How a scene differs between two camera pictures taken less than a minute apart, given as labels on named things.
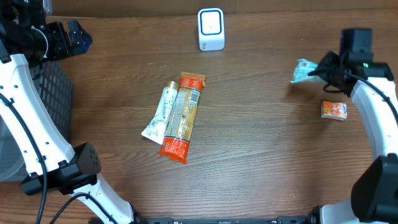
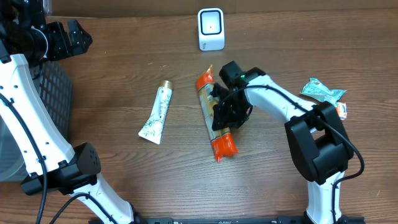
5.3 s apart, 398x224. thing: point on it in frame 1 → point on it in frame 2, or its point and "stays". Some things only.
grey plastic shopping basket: x=54 y=86 stays
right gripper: x=324 y=71 → x=229 y=121
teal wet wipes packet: x=301 y=71 → x=317 y=89
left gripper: x=57 y=33 stays
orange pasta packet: x=181 y=122 → x=222 y=142
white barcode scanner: x=211 y=28 stays
